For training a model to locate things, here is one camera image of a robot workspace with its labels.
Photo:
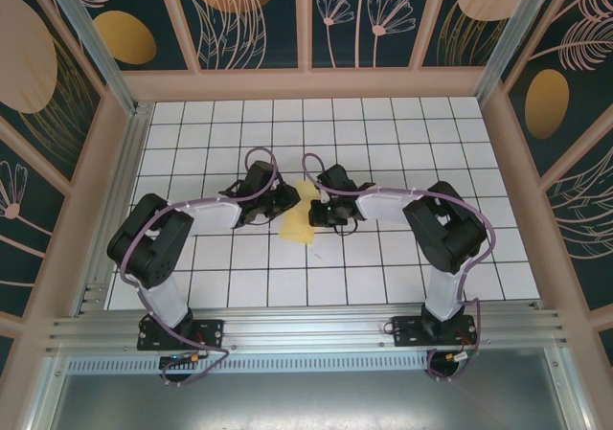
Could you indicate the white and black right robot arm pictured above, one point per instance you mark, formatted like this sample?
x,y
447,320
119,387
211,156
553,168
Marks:
x,y
383,207

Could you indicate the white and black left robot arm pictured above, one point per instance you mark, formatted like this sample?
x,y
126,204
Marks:
x,y
215,217

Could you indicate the grey metal sheet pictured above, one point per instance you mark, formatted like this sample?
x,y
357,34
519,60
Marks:
x,y
306,401

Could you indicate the long aluminium base rail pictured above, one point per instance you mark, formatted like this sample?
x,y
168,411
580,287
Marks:
x,y
306,329

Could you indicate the aluminium side rail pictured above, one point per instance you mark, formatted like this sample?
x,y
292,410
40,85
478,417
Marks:
x,y
128,162

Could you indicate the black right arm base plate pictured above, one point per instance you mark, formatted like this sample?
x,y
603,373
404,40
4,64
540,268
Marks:
x,y
407,332

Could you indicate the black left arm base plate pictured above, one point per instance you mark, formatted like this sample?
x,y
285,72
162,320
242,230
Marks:
x,y
213,327

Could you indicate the aluminium corner post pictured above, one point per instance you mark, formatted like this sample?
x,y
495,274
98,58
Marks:
x,y
94,42
515,42

